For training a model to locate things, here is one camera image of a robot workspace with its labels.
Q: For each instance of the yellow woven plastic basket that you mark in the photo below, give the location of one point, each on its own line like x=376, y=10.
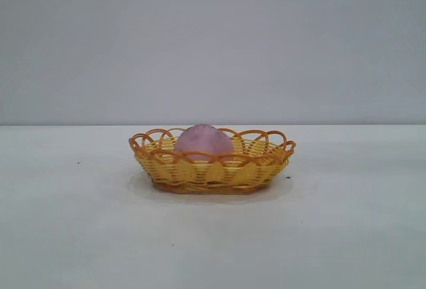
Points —
x=233, y=172

